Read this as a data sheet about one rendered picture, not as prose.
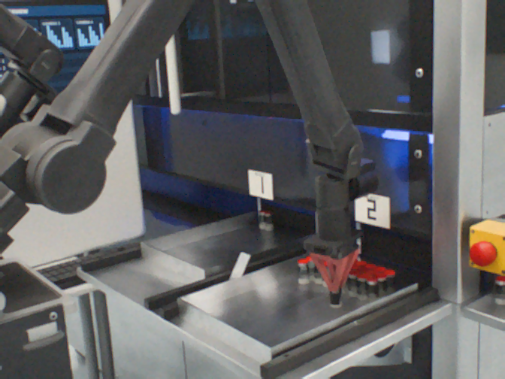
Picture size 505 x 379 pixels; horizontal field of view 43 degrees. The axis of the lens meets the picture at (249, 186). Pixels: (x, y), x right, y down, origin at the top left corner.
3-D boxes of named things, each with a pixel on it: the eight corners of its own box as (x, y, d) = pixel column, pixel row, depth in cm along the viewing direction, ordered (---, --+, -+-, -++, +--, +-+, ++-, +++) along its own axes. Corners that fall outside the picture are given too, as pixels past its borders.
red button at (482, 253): (479, 259, 106) (479, 235, 105) (501, 264, 103) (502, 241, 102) (466, 265, 104) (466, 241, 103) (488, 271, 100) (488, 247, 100)
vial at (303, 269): (304, 279, 126) (303, 257, 125) (312, 282, 124) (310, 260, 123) (296, 283, 125) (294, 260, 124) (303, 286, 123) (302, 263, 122)
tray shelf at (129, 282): (244, 226, 171) (244, 220, 170) (477, 300, 117) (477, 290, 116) (77, 275, 142) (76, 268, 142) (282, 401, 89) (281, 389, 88)
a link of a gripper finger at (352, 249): (361, 286, 113) (360, 236, 111) (342, 301, 108) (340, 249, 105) (328, 279, 117) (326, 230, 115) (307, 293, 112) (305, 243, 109)
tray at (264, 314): (316, 266, 134) (316, 250, 133) (417, 301, 113) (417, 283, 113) (179, 316, 114) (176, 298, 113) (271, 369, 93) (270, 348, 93)
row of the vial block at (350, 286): (312, 276, 128) (311, 255, 126) (381, 301, 114) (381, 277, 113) (304, 279, 126) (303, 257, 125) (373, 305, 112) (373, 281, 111)
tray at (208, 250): (255, 223, 167) (255, 210, 166) (326, 244, 147) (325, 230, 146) (141, 256, 146) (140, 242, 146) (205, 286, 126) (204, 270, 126)
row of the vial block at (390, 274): (328, 270, 130) (328, 249, 129) (397, 295, 116) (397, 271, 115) (320, 273, 129) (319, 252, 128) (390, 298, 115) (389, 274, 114)
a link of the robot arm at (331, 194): (307, 173, 107) (334, 177, 103) (333, 165, 112) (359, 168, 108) (309, 212, 109) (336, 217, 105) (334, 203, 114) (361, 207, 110)
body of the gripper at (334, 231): (364, 240, 113) (364, 199, 111) (336, 258, 105) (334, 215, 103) (332, 234, 116) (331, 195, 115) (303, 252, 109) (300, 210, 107)
